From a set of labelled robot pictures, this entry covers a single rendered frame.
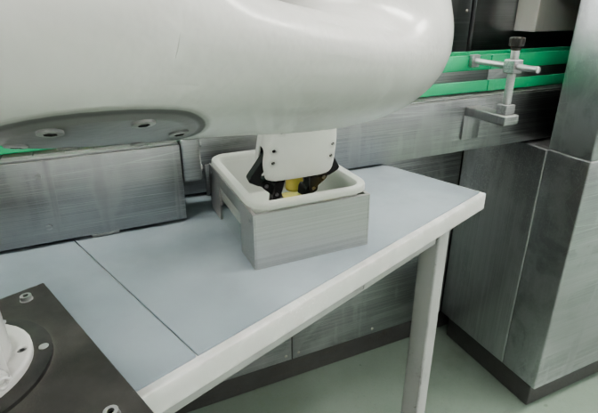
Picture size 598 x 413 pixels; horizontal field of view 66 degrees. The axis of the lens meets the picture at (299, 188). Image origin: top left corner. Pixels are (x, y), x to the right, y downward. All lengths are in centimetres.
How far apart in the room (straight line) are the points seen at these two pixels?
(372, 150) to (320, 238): 38
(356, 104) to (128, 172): 57
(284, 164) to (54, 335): 31
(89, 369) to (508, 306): 118
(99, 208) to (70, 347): 28
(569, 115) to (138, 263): 96
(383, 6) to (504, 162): 118
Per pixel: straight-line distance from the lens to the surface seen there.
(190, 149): 71
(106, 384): 44
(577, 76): 119
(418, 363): 106
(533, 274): 134
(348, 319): 145
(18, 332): 52
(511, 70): 101
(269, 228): 58
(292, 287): 57
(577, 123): 119
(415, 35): 17
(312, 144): 59
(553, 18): 146
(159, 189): 72
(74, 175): 70
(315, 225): 61
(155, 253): 67
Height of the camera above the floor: 107
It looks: 22 degrees down
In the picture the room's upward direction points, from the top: straight up
